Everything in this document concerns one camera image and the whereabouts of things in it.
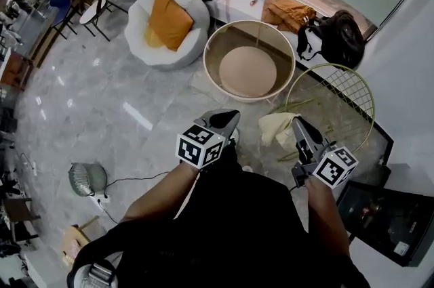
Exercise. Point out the cream clothes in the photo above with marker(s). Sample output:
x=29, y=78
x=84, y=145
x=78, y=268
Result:
x=274, y=127

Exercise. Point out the round beige laundry basket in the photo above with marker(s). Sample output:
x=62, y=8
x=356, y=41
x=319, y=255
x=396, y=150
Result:
x=247, y=71

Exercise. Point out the white shoulder pack with buckle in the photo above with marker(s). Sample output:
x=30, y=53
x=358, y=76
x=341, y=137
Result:
x=96, y=274

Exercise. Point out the black metal chair white seat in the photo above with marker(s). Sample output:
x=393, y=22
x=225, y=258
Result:
x=92, y=10

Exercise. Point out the blue chair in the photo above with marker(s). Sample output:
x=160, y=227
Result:
x=61, y=3

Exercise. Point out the black backpack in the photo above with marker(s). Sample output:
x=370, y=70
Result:
x=342, y=39

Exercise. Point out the brown jacket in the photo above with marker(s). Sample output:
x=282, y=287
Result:
x=286, y=14

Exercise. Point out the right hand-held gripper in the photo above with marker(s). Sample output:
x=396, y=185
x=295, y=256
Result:
x=335, y=166

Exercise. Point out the white power strip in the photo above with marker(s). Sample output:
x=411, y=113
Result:
x=34, y=168
x=101, y=198

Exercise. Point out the low glass counter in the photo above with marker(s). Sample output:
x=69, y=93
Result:
x=34, y=29

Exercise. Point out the yellow cushion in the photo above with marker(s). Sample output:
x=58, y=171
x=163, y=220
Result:
x=151, y=37

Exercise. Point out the white beanbag chair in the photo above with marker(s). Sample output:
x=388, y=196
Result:
x=139, y=22

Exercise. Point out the green plastic slotted basket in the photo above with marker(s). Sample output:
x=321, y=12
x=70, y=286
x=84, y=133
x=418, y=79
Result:
x=84, y=180

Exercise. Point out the person's black shirt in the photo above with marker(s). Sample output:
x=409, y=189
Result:
x=230, y=232

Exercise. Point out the person's right forearm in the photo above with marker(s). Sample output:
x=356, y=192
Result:
x=327, y=219

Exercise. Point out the person's white shoe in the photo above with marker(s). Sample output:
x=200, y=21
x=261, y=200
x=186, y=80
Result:
x=234, y=135

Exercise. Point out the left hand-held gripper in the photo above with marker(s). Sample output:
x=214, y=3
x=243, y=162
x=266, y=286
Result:
x=198, y=147

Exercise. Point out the orange cushion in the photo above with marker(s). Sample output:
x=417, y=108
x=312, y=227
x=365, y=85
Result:
x=169, y=22

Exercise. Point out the person's left forearm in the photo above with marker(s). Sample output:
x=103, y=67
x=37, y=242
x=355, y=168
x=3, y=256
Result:
x=159, y=195

